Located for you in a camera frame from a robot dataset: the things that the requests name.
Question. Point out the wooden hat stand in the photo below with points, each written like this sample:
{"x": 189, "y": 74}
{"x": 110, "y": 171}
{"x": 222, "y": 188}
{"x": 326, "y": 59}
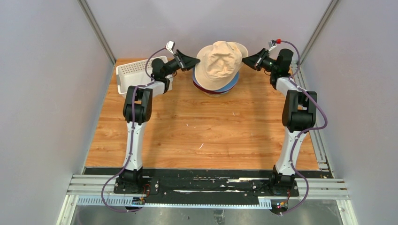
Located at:
{"x": 216, "y": 95}

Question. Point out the blue hat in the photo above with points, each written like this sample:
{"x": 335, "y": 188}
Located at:
{"x": 235, "y": 77}

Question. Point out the maroon bucket hat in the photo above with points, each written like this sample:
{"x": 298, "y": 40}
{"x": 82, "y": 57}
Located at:
{"x": 226, "y": 88}

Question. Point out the beige cap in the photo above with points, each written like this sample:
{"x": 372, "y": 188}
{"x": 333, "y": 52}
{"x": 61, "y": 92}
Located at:
{"x": 219, "y": 64}

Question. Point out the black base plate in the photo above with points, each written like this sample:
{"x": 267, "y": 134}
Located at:
{"x": 205, "y": 186}

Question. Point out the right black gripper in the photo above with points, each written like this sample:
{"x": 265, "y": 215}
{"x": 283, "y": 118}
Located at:
{"x": 255, "y": 61}

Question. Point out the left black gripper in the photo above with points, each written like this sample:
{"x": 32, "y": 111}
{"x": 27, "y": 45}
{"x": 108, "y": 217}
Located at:
{"x": 185, "y": 63}

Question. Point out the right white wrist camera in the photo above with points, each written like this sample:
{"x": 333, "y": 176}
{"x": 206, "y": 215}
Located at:
{"x": 273, "y": 44}

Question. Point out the aluminium frame rails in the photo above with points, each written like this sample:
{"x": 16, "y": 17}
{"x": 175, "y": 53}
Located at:
{"x": 189, "y": 130}

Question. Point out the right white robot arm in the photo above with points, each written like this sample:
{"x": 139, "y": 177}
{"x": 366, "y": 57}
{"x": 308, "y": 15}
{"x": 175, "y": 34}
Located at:
{"x": 298, "y": 116}

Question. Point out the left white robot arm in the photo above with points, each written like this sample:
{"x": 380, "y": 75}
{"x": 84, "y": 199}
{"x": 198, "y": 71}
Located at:
{"x": 154, "y": 79}

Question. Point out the white perforated basket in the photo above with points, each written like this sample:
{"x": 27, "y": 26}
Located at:
{"x": 133, "y": 74}

